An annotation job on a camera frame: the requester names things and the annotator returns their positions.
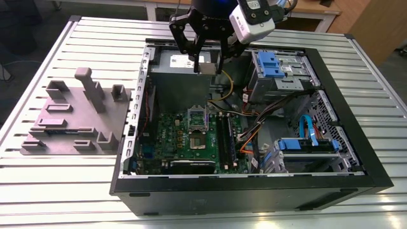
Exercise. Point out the silver metal drive cage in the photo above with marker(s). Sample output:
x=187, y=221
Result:
x=286, y=84

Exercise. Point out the blue plastic drive latch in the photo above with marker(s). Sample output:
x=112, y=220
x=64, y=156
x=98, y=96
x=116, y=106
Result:
x=268, y=58
x=274, y=72

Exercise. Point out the silver metal disk bay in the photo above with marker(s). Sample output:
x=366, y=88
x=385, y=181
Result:
x=311, y=155

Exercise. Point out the thin metal locking lever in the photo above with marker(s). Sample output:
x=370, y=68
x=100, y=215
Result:
x=207, y=121

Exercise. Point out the CPU socket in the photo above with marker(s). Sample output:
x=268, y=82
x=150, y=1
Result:
x=199, y=142

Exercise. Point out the blue green RAM stick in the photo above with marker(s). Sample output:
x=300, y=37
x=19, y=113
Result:
x=62, y=131

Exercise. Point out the grey power supply unit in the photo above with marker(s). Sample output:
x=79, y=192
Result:
x=179, y=86

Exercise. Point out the silver square CPU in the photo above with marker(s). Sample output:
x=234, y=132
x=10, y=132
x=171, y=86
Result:
x=208, y=69

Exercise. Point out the wooden desk white frame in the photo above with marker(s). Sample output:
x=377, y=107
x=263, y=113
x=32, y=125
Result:
x=318, y=7

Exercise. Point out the blue expansion slot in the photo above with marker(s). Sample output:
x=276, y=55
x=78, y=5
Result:
x=147, y=152

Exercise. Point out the black open PC case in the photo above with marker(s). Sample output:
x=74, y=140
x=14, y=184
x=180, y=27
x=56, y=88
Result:
x=254, y=193

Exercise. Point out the grey plastic parts rack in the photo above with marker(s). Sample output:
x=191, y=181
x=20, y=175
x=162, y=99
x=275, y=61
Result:
x=79, y=114

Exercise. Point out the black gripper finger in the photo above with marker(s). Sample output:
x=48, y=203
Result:
x=198, y=65
x=220, y=66

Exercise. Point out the hard disk in blue carrier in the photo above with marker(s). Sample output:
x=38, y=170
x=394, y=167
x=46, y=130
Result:
x=290, y=144

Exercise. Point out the black graphics card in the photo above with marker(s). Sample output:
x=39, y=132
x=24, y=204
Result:
x=191, y=167

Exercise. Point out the green motherboard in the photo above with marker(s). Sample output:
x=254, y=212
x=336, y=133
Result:
x=170, y=133

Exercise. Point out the brown wooden cabinet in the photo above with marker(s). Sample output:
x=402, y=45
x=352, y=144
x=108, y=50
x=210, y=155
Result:
x=382, y=28

